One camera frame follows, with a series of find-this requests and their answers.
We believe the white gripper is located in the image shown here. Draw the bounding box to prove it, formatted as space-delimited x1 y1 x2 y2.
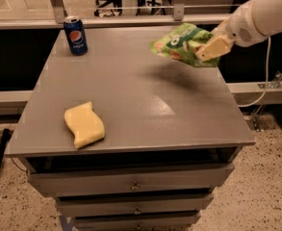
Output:
195 0 267 62

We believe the green rice chip bag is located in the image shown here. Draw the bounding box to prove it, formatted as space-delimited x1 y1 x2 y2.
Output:
149 23 219 67

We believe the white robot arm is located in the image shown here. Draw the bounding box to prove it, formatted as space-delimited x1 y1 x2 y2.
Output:
195 0 282 61

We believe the blue pepsi can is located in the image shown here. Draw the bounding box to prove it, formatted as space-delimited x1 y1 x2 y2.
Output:
64 15 88 56

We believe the grey drawer cabinet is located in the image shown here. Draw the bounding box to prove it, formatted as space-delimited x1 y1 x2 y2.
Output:
7 27 254 231

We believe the yellow sponge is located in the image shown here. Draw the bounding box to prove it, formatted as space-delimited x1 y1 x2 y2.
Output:
64 101 105 149

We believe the white cable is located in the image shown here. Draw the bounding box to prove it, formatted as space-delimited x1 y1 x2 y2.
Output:
237 36 272 109

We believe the metal railing frame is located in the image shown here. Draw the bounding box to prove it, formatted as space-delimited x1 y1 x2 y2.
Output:
0 0 245 29

